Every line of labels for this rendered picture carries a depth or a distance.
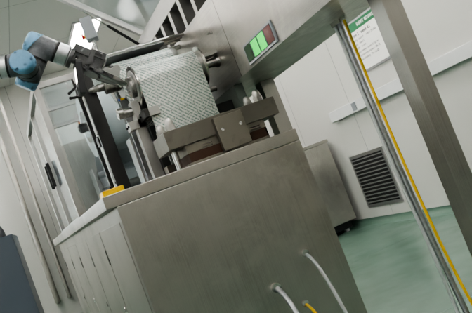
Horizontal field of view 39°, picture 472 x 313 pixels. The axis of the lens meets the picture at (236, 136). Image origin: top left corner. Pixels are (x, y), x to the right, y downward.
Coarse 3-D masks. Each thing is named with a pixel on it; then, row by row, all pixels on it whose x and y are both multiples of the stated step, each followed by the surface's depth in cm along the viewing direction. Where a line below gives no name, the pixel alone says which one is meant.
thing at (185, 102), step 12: (180, 84) 237; (192, 84) 238; (204, 84) 240; (144, 96) 232; (156, 96) 233; (168, 96) 234; (180, 96) 236; (192, 96) 237; (204, 96) 239; (168, 108) 234; (180, 108) 235; (192, 108) 236; (204, 108) 238; (216, 108) 239; (156, 120) 231; (180, 120) 234; (192, 120) 236
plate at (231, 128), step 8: (232, 112) 217; (240, 112) 218; (216, 120) 215; (224, 120) 216; (232, 120) 217; (240, 120) 218; (216, 128) 215; (224, 128) 215; (232, 128) 216; (240, 128) 217; (224, 136) 215; (232, 136) 216; (240, 136) 217; (248, 136) 217; (224, 144) 214; (232, 144) 215; (240, 144) 216
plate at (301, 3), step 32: (224, 0) 227; (256, 0) 206; (288, 0) 188; (320, 0) 173; (352, 0) 179; (192, 32) 264; (224, 32) 236; (288, 32) 194; (320, 32) 208; (224, 64) 245; (256, 64) 221; (288, 64) 246
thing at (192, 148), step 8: (248, 128) 221; (256, 128) 224; (264, 128) 223; (216, 136) 217; (256, 136) 222; (264, 136) 223; (192, 144) 214; (200, 144) 215; (208, 144) 216; (216, 144) 217; (248, 144) 220; (184, 152) 216; (192, 152) 214; (200, 152) 215; (208, 152) 216; (216, 152) 216; (224, 152) 217; (184, 160) 220; (192, 160) 213; (200, 160) 214
